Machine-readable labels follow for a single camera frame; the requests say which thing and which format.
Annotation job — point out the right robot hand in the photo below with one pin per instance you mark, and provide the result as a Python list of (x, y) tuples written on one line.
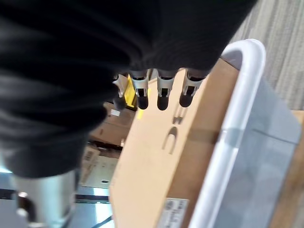
[(59, 71)]

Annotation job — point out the brown cardboard box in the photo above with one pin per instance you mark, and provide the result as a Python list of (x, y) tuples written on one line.
[(111, 129)]

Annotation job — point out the labelled pale cardboard box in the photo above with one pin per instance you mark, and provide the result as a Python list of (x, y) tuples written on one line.
[(98, 167)]

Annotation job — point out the large printed cardboard box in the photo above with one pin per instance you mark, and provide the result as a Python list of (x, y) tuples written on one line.
[(161, 147)]

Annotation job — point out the clear plastic storage box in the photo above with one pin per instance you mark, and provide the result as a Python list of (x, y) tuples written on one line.
[(249, 147)]

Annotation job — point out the white label sticker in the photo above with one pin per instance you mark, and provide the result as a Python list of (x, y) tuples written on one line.
[(173, 212)]

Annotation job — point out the yellow shelf frame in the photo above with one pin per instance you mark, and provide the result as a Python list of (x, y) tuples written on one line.
[(130, 91)]

